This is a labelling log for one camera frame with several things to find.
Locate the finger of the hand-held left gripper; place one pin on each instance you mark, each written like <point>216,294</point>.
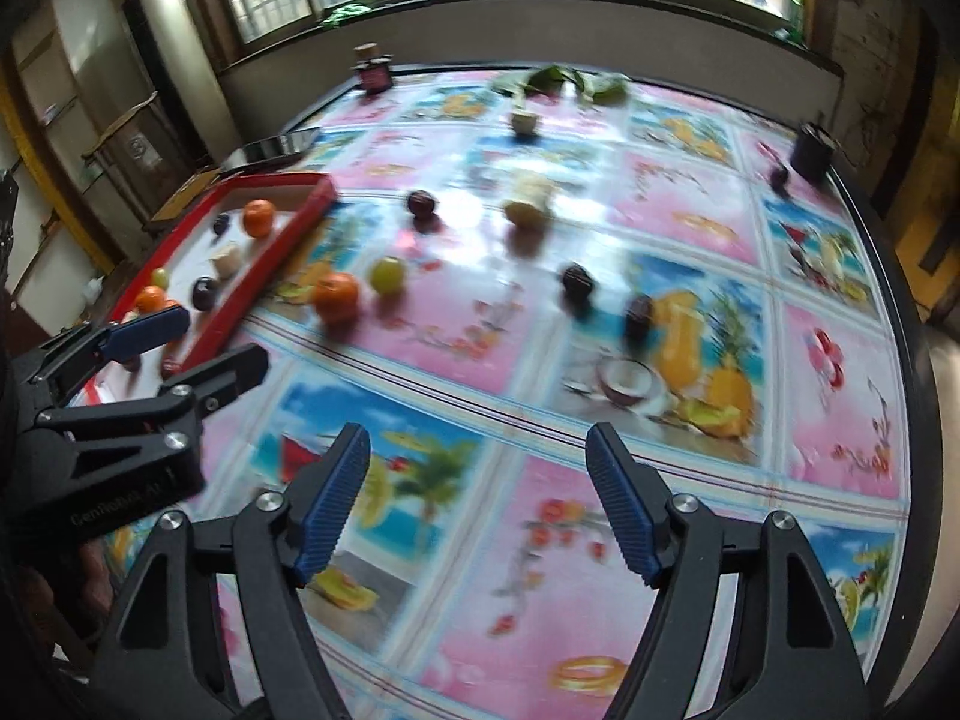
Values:
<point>225,375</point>
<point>146,334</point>

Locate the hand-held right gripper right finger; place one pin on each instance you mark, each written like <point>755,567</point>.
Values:
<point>622,502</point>

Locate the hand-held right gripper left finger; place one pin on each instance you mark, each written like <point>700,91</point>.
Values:
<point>330,502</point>

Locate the orange mandarin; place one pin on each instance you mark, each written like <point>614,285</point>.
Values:
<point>259,217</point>
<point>150,300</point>
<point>336,296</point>

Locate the green grape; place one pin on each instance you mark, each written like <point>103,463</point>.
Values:
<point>388,274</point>
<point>160,275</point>

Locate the dark purple grape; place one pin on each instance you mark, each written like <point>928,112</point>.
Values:
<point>204,291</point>

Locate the red rimmed white tray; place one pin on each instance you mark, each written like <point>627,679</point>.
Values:
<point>187,255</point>

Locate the pale white food chunk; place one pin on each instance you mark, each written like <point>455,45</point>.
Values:
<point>227,259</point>

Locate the red date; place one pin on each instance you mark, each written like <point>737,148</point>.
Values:
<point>421,204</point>
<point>639,315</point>
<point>221,223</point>
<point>577,279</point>

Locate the brown cardboard sheet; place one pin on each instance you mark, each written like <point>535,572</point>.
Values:
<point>184,191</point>

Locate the fruit print tablecloth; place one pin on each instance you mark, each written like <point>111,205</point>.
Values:
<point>465,330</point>

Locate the black smartphone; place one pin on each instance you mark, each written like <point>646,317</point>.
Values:
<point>274,146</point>

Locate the wooden shelf unit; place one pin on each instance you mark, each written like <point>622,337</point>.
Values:
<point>45,90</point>

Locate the tall grey refrigerator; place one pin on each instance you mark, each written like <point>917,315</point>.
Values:
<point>161,52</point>

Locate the pale banana piece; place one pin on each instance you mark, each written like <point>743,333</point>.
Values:
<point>527,202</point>

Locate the dark red perfume bottle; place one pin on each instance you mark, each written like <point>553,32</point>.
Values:
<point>373,67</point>

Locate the green plastic bag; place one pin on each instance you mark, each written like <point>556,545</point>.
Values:
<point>345,13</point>

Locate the small pale food cube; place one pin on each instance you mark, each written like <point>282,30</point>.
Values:
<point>525,122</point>

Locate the black cup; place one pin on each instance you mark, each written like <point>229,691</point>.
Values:
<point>810,150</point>

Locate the green leaf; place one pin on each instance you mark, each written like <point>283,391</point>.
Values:
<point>604,90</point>
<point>551,79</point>

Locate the green bottle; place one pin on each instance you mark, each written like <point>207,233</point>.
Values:
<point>795,15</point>

